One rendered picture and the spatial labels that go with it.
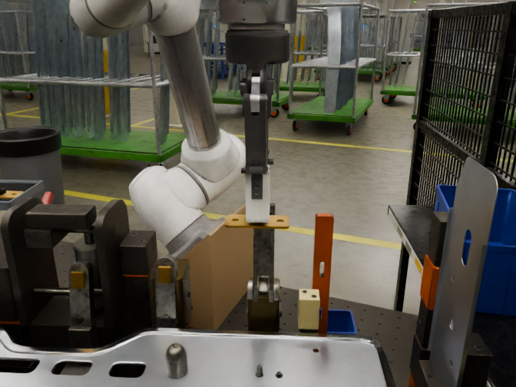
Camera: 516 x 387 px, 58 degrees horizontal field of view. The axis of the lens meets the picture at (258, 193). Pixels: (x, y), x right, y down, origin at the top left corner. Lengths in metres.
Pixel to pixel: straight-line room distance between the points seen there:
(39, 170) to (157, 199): 2.52
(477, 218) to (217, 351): 0.44
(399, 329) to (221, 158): 0.70
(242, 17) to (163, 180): 0.91
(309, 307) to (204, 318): 0.56
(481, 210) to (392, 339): 0.80
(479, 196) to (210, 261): 0.77
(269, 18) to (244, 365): 0.51
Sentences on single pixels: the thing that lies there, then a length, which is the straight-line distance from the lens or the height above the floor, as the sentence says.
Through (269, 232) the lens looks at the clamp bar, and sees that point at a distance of 0.79.
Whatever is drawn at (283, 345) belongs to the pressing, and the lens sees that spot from 0.80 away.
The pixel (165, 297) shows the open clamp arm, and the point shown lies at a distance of 0.86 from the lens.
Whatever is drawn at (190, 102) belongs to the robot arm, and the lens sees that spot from 1.24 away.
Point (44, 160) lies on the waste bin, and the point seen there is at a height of 0.54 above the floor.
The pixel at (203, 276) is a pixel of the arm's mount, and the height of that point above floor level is 0.87.
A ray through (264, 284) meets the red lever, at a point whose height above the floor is 1.07.
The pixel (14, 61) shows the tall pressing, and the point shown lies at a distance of 11.85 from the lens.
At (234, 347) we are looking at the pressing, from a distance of 0.80.
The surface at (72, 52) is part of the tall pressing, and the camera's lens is 5.46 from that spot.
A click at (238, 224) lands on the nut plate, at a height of 1.25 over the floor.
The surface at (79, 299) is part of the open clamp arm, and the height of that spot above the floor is 1.04.
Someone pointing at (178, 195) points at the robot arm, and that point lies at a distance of 1.36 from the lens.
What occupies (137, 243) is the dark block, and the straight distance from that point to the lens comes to 0.88.
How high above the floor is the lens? 1.50
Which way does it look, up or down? 20 degrees down
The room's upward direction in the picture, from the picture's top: straight up
